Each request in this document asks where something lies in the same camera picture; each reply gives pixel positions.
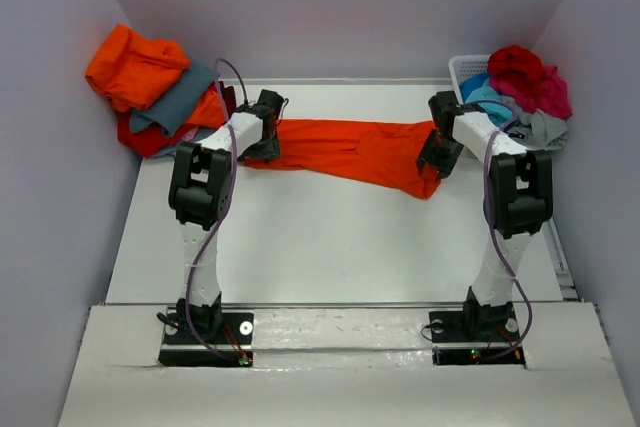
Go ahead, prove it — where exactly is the pink folded shirt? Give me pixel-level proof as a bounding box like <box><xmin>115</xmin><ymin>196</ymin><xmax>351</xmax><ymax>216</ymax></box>
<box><xmin>181</xmin><ymin>127</ymin><xmax>207</xmax><ymax>142</ymax></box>

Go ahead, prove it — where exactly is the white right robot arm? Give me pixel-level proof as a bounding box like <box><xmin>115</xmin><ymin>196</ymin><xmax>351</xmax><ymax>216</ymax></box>
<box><xmin>416</xmin><ymin>91</ymin><xmax>553</xmax><ymax>344</ymax></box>

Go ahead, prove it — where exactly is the grey shirt in basket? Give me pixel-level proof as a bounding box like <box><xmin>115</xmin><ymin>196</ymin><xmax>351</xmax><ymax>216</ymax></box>
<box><xmin>502</xmin><ymin>96</ymin><xmax>569</xmax><ymax>151</ymax></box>

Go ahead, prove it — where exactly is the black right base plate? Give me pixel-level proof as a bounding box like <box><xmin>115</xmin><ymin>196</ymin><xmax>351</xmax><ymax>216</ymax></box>
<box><xmin>421</xmin><ymin>310</ymin><xmax>526</xmax><ymax>367</ymax></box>

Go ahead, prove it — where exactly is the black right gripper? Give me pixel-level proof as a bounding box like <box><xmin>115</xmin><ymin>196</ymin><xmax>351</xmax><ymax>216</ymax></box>
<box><xmin>417</xmin><ymin>128</ymin><xmax>466</xmax><ymax>181</ymax></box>

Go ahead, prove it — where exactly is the magenta shirt in basket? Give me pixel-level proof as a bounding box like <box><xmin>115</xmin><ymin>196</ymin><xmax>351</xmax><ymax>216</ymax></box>
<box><xmin>489</xmin><ymin>65</ymin><xmax>573</xmax><ymax>120</ymax></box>

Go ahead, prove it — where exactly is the teal shirt in basket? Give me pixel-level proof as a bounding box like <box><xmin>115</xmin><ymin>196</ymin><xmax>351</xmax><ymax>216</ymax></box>
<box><xmin>459</xmin><ymin>73</ymin><xmax>514</xmax><ymax>126</ymax></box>

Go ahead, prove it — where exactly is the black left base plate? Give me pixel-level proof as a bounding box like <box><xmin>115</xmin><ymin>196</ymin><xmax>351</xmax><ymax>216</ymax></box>
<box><xmin>156</xmin><ymin>309</ymin><xmax>254</xmax><ymax>368</ymax></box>

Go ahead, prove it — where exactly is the dark maroon folded shirt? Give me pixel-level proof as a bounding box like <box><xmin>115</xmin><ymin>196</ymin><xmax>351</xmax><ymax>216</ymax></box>
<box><xmin>218</xmin><ymin>82</ymin><xmax>237</xmax><ymax>116</ymax></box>

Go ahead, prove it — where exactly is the red folded shirt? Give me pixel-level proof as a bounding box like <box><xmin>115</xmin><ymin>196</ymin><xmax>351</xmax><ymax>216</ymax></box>
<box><xmin>116</xmin><ymin>87</ymin><xmax>225</xmax><ymax>158</ymax></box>

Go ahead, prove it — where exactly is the orange folded shirt on pile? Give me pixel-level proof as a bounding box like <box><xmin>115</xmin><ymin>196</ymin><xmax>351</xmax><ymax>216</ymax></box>
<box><xmin>85</xmin><ymin>24</ymin><xmax>191</xmax><ymax>112</ymax></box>

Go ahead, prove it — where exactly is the white plastic laundry basket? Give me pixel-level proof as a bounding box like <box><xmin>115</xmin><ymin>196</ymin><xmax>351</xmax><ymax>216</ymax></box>
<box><xmin>447</xmin><ymin>53</ymin><xmax>556</xmax><ymax>160</ymax></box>

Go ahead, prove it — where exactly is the orange t shirt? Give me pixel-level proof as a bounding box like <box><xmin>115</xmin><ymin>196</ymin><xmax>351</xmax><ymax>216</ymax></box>
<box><xmin>244</xmin><ymin>119</ymin><xmax>440</xmax><ymax>200</ymax></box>

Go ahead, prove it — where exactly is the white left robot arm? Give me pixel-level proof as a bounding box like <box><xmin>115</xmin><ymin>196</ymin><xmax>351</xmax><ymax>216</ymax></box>
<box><xmin>168</xmin><ymin>90</ymin><xmax>286</xmax><ymax>343</ymax></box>

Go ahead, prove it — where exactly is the grey-blue folded shirt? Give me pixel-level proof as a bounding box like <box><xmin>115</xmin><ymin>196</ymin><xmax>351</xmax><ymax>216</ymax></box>
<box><xmin>129</xmin><ymin>60</ymin><xmax>217</xmax><ymax>137</ymax></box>

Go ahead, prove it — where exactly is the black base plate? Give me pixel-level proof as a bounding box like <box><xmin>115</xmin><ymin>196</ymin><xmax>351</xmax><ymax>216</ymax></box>
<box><xmin>421</xmin><ymin>310</ymin><xmax>526</xmax><ymax>367</ymax></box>
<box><xmin>156</xmin><ymin>309</ymin><xmax>254</xmax><ymax>368</ymax></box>

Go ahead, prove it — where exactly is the red shirt in basket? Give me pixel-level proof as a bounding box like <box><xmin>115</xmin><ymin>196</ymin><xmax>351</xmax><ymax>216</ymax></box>
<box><xmin>487</xmin><ymin>45</ymin><xmax>545</xmax><ymax>95</ymax></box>

